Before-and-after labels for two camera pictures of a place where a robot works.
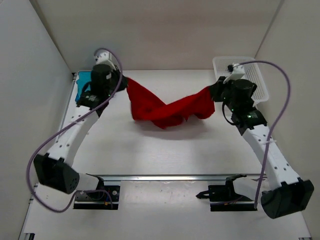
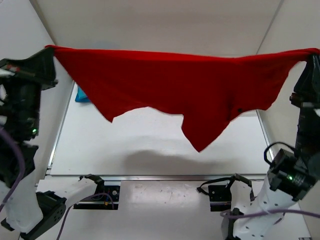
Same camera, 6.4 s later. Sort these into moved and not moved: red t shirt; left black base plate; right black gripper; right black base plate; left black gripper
Moved: left black gripper; right black gripper; red t shirt
Not moved: right black base plate; left black base plate
